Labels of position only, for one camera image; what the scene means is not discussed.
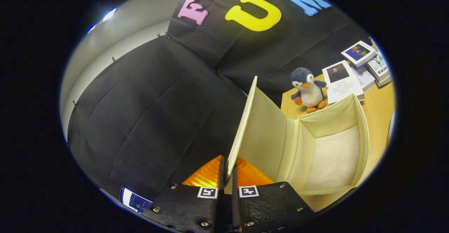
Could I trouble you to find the book with blue picture cover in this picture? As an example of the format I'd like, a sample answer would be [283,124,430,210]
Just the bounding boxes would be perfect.
[341,40,378,68]

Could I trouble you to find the book with portrait cover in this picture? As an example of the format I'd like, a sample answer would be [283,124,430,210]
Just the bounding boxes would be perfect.
[322,60,365,104]

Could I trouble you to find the penguin plush toy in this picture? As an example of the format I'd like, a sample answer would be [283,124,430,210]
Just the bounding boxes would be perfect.
[290,67,328,113]

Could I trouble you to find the black backdrop cloth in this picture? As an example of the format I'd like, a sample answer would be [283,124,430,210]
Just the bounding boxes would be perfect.
[67,0,372,202]

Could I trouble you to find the white text-covered book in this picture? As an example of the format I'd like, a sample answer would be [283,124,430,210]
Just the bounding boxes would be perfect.
[353,66,376,92]

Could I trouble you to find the book with pale green cover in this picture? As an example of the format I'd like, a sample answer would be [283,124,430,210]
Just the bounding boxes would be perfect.
[367,54,393,88]

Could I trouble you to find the white and blue device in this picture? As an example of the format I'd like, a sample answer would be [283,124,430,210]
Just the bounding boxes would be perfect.
[120,186,153,213]

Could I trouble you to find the cream fabric storage box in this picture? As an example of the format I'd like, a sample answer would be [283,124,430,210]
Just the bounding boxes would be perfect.
[224,76,370,195]

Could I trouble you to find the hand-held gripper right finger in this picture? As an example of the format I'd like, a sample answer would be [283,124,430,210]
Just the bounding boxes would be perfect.
[232,156,316,233]

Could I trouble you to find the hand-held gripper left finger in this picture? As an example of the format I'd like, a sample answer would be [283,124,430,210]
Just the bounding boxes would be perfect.
[142,155,225,233]

